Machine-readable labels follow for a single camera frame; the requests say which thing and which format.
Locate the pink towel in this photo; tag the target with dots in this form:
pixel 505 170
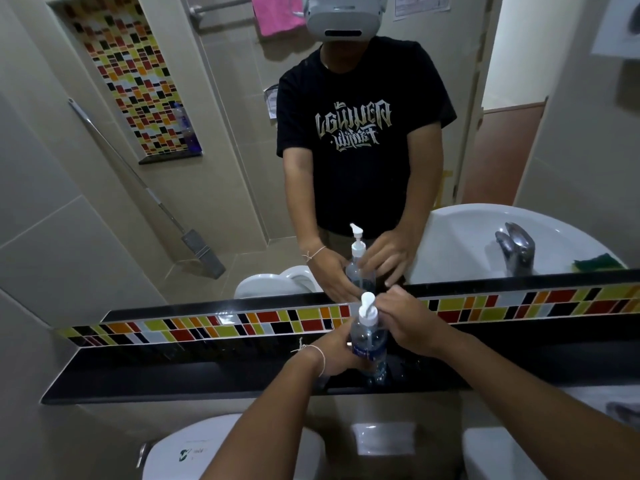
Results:
pixel 277 13

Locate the person's right hand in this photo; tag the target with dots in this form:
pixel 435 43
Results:
pixel 417 324

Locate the person's left fingers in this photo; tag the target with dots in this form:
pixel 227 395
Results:
pixel 350 362

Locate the white toilet bowl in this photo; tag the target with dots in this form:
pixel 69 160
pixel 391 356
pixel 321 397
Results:
pixel 270 285

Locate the green sponge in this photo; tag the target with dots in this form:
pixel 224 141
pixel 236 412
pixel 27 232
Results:
pixel 599 263

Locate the clear pump soap bottle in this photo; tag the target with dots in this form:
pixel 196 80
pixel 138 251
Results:
pixel 367 334

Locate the white paper notice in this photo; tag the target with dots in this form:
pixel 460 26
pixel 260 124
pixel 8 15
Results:
pixel 421 4

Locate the white wall box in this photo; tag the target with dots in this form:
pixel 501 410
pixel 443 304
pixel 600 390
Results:
pixel 382 438

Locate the person's left hand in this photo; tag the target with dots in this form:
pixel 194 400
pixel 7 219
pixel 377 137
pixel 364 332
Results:
pixel 332 354

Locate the blue bottle in niche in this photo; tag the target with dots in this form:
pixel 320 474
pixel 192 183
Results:
pixel 183 127

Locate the chrome towel rail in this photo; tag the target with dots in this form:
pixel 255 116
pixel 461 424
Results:
pixel 220 5

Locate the chrome flush lever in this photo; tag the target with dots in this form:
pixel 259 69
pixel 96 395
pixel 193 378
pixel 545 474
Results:
pixel 142 454

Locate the white toilet tank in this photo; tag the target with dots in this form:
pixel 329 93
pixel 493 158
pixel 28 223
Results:
pixel 200 452

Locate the white head-mounted headset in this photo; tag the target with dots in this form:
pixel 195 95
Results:
pixel 345 14

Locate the black stone ledge shelf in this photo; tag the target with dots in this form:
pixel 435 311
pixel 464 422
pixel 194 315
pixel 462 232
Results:
pixel 200 367

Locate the person's left forearm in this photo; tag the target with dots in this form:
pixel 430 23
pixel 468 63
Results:
pixel 270 424

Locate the white ceramic sink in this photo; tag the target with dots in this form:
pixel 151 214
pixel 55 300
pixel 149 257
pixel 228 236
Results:
pixel 487 457

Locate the large wall mirror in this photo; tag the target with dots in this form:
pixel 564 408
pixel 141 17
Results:
pixel 225 144

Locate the person's right fingers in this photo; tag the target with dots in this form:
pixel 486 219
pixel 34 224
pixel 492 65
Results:
pixel 391 307

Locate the person's right forearm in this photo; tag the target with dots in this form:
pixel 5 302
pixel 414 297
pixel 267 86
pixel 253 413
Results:
pixel 525 404

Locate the grey flat mop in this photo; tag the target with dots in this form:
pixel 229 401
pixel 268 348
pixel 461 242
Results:
pixel 202 252

